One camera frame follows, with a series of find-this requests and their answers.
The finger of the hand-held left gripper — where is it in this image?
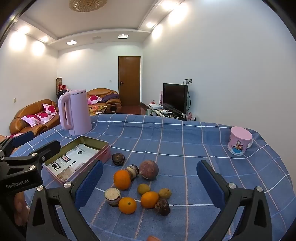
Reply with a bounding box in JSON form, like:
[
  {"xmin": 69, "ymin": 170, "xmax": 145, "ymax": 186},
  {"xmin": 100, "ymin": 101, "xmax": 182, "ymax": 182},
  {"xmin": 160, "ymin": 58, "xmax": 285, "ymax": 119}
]
[
  {"xmin": 0, "ymin": 131, "xmax": 35, "ymax": 158},
  {"xmin": 2, "ymin": 140, "xmax": 62, "ymax": 166}
]

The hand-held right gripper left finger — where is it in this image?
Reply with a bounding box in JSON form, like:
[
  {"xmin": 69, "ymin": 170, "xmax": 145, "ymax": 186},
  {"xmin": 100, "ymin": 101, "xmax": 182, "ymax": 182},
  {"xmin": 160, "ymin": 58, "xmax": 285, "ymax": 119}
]
[{"xmin": 26, "ymin": 160, "xmax": 104, "ymax": 241}]

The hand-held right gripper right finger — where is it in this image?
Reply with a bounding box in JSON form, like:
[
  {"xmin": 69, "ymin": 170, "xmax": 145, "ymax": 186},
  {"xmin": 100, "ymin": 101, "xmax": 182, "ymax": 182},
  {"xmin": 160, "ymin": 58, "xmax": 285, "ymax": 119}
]
[{"xmin": 196, "ymin": 160, "xmax": 273, "ymax": 241}]

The small round jar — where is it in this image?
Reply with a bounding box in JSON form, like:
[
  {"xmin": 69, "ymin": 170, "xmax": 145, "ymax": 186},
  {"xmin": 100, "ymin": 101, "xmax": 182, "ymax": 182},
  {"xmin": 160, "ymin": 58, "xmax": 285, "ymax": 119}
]
[{"xmin": 104, "ymin": 188, "xmax": 122, "ymax": 207}]

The pink metal tin box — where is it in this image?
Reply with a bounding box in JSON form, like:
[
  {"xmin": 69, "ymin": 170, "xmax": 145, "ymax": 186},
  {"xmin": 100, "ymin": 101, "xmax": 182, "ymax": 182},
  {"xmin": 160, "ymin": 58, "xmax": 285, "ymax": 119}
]
[{"xmin": 42, "ymin": 136, "xmax": 110, "ymax": 184}]

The orange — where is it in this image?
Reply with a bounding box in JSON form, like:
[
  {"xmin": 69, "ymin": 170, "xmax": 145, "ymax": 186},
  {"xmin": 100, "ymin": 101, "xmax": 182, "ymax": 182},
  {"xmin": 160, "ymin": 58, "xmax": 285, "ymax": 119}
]
[
  {"xmin": 141, "ymin": 191, "xmax": 159, "ymax": 209},
  {"xmin": 113, "ymin": 170, "xmax": 131, "ymax": 190},
  {"xmin": 118, "ymin": 197, "xmax": 137, "ymax": 214}
]

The dark brown mangosteen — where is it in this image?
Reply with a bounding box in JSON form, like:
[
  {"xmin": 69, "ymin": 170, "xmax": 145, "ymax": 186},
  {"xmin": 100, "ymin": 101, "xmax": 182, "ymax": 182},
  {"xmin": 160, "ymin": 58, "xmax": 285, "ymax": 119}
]
[
  {"xmin": 112, "ymin": 153, "xmax": 125, "ymax": 166},
  {"xmin": 154, "ymin": 199, "xmax": 171, "ymax": 216}
]

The small yellow-green round fruit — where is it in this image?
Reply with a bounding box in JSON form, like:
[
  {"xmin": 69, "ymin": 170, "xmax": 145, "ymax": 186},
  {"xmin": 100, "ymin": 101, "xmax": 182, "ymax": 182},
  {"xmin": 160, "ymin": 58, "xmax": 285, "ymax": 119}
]
[
  {"xmin": 137, "ymin": 184, "xmax": 151, "ymax": 195},
  {"xmin": 159, "ymin": 188, "xmax": 172, "ymax": 200}
]

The purple passion fruit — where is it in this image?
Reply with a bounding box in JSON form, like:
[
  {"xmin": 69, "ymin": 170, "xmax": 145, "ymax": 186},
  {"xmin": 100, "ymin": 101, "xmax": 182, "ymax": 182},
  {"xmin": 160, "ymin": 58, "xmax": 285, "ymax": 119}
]
[{"xmin": 139, "ymin": 160, "xmax": 159, "ymax": 181}]

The person's left hand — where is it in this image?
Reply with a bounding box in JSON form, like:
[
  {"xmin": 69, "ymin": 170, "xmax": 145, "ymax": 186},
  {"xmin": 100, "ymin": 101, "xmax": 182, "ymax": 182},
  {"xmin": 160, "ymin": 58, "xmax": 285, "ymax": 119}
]
[{"xmin": 14, "ymin": 192, "xmax": 29, "ymax": 227}]

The printed paper sheet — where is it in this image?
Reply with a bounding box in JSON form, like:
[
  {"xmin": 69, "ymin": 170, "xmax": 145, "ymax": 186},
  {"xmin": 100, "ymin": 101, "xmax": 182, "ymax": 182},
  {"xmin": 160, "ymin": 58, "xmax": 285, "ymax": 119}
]
[{"xmin": 47, "ymin": 143, "xmax": 100, "ymax": 181}]

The long orange leather sofa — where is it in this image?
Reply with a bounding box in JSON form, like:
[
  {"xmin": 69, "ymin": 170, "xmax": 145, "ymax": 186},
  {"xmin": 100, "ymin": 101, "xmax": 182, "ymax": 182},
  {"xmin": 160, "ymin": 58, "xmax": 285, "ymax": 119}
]
[{"xmin": 9, "ymin": 99, "xmax": 61, "ymax": 136}]

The blue checked tablecloth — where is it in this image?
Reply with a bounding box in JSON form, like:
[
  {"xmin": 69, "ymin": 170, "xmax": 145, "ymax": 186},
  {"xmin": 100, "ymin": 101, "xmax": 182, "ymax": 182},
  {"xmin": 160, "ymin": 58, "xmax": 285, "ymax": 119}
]
[{"xmin": 9, "ymin": 113, "xmax": 293, "ymax": 241}]

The pink electric kettle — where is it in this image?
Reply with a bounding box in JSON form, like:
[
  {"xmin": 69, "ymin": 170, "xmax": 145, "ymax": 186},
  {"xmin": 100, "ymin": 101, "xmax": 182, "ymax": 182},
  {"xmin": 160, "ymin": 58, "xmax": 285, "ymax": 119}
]
[{"xmin": 58, "ymin": 89, "xmax": 93, "ymax": 136}]

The pink cartoon mug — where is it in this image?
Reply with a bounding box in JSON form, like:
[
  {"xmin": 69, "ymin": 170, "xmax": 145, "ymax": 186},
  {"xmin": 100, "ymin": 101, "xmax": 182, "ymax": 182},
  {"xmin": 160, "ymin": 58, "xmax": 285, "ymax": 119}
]
[{"xmin": 227, "ymin": 126, "xmax": 253, "ymax": 156}]

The stack of dark chairs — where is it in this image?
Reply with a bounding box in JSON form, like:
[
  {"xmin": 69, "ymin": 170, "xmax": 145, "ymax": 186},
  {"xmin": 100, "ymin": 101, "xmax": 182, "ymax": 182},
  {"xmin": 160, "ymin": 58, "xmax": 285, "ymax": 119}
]
[{"xmin": 56, "ymin": 85, "xmax": 70, "ymax": 98}]

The wooden coffee table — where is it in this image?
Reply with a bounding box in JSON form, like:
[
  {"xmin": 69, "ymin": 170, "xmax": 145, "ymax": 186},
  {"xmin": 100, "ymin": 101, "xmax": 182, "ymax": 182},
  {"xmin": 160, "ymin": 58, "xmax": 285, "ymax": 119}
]
[{"xmin": 89, "ymin": 104, "xmax": 107, "ymax": 115}]

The orange leather armchair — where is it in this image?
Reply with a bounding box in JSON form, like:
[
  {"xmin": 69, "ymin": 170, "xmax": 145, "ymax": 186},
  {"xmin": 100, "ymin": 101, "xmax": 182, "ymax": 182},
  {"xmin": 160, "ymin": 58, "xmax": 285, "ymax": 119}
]
[{"xmin": 87, "ymin": 88, "xmax": 122, "ymax": 113}]

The purple blanket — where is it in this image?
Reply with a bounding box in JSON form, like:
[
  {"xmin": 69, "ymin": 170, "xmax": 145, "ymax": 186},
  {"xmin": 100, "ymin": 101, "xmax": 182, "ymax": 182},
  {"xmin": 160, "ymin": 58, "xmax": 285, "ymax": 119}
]
[{"xmin": 102, "ymin": 93, "xmax": 119, "ymax": 103}]

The white television stand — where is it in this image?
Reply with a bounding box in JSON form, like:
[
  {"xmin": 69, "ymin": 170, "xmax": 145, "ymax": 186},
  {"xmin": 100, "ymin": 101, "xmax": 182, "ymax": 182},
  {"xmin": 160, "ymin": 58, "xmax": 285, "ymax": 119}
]
[{"xmin": 147, "ymin": 103, "xmax": 185, "ymax": 119}]

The black flat television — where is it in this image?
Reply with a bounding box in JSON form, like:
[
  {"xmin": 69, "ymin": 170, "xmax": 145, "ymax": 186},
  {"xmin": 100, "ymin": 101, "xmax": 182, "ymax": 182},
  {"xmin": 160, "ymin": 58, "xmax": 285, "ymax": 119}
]
[{"xmin": 163, "ymin": 83, "xmax": 188, "ymax": 113}]

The brown wooden door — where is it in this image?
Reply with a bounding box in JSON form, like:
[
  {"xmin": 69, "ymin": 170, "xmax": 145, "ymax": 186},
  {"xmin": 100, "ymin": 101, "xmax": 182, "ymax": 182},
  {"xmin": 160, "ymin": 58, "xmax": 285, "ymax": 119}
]
[{"xmin": 118, "ymin": 56, "xmax": 141, "ymax": 107}]

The ornate ceiling lamp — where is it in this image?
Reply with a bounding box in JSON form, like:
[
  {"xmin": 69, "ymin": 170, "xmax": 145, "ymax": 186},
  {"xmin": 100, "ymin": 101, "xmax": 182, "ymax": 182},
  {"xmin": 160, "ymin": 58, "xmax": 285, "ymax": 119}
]
[{"xmin": 69, "ymin": 0, "xmax": 108, "ymax": 12}]

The black power cable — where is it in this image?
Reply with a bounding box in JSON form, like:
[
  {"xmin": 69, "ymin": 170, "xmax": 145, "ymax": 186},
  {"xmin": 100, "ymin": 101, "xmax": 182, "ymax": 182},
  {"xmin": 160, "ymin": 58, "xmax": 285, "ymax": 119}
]
[{"xmin": 186, "ymin": 83, "xmax": 192, "ymax": 114}]

